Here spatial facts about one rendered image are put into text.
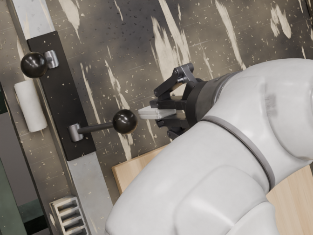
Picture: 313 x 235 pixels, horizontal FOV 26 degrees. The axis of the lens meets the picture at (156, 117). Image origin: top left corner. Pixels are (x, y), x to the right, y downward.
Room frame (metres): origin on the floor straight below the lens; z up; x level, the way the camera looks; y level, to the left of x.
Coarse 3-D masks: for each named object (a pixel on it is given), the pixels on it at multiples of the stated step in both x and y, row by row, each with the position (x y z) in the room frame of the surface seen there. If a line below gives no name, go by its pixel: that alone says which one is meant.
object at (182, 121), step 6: (174, 114) 0.75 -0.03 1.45; (180, 114) 0.73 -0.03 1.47; (162, 120) 0.74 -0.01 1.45; (168, 120) 0.73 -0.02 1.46; (174, 120) 0.71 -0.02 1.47; (180, 120) 0.69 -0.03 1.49; (186, 120) 0.68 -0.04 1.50; (162, 126) 0.74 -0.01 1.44; (168, 126) 0.73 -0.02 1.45; (174, 126) 0.71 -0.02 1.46; (180, 126) 0.70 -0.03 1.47; (186, 126) 0.68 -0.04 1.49
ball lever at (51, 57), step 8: (24, 56) 0.77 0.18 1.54; (32, 56) 0.77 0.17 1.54; (40, 56) 0.77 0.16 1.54; (48, 56) 0.86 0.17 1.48; (56, 56) 0.86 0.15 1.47; (24, 64) 0.76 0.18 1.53; (32, 64) 0.76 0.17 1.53; (40, 64) 0.76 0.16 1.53; (48, 64) 0.85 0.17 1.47; (56, 64) 0.85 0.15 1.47; (24, 72) 0.76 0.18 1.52; (32, 72) 0.76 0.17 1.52; (40, 72) 0.76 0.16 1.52
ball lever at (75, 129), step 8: (120, 112) 0.77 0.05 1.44; (128, 112) 0.77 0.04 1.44; (112, 120) 0.77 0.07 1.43; (120, 120) 0.75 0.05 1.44; (128, 120) 0.75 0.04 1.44; (136, 120) 0.76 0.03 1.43; (72, 128) 0.80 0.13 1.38; (80, 128) 0.80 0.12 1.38; (88, 128) 0.79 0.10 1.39; (96, 128) 0.78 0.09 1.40; (104, 128) 0.78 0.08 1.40; (120, 128) 0.75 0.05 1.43; (128, 128) 0.75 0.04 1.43; (72, 136) 0.79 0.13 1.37; (80, 136) 0.79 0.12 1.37
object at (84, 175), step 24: (24, 0) 0.92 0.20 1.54; (24, 24) 0.89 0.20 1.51; (48, 24) 0.91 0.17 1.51; (24, 48) 0.89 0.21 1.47; (48, 120) 0.83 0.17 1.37; (72, 168) 0.77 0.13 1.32; (96, 168) 0.78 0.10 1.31; (72, 192) 0.77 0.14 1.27; (96, 192) 0.76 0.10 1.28; (96, 216) 0.73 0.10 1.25
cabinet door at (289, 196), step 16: (128, 160) 0.84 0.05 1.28; (144, 160) 0.83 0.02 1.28; (128, 176) 0.81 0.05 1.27; (288, 176) 0.90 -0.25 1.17; (304, 176) 0.91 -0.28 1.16; (272, 192) 0.88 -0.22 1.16; (288, 192) 0.89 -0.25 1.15; (304, 192) 0.89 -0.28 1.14; (288, 208) 0.87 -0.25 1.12; (304, 208) 0.88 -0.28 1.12; (288, 224) 0.85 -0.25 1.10; (304, 224) 0.86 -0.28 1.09
